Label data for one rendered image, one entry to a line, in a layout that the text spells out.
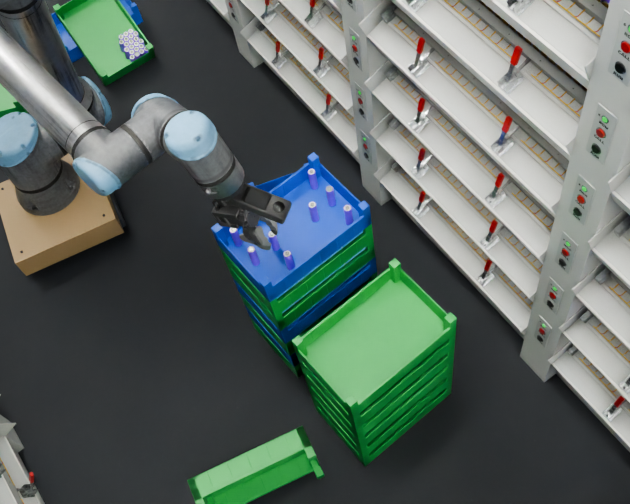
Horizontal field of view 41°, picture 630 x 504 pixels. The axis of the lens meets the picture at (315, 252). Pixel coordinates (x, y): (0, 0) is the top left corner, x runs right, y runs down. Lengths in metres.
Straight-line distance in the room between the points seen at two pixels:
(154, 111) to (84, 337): 1.03
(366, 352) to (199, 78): 1.36
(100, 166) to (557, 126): 0.83
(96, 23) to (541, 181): 1.86
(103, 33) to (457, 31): 1.68
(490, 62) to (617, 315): 0.58
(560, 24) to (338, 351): 0.88
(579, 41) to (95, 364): 1.63
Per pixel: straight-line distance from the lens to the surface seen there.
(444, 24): 1.70
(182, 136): 1.58
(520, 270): 2.07
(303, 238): 1.96
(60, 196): 2.59
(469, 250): 2.30
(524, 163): 1.75
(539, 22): 1.45
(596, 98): 1.39
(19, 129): 2.48
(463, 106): 1.83
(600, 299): 1.84
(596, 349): 2.01
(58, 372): 2.54
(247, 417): 2.33
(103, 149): 1.66
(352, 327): 1.94
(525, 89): 1.60
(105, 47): 3.09
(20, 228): 2.64
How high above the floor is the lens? 2.18
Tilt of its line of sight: 61 degrees down
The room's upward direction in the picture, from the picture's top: 13 degrees counter-clockwise
